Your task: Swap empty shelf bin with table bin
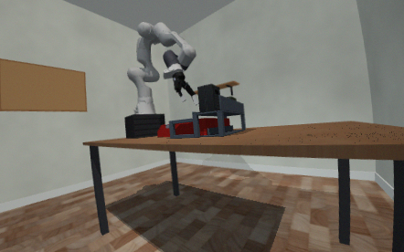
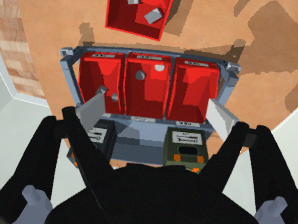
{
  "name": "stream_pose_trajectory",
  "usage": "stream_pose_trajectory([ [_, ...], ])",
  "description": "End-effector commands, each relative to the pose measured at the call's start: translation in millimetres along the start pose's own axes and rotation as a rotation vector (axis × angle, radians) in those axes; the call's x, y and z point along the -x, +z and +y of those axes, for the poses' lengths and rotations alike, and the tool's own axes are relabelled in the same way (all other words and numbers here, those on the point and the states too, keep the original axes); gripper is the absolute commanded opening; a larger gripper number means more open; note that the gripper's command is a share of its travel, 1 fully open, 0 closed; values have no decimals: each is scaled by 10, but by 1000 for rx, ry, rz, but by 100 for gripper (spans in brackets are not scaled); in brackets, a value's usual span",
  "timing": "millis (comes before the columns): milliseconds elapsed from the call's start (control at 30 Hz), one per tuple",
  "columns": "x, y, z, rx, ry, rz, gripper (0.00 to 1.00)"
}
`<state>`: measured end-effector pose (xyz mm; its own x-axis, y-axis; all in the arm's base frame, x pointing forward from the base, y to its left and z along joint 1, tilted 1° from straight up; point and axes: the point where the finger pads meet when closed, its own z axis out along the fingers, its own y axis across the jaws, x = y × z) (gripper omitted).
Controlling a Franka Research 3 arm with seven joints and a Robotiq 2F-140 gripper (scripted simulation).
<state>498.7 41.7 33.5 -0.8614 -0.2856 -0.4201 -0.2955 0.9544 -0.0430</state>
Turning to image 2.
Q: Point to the white round disc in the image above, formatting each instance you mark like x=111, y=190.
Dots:
x=159, y=67

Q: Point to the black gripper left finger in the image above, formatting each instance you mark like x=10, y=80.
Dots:
x=26, y=196

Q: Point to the grey steel disc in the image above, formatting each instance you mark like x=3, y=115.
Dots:
x=140, y=75

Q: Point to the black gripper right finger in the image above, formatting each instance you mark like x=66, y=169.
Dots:
x=274, y=188

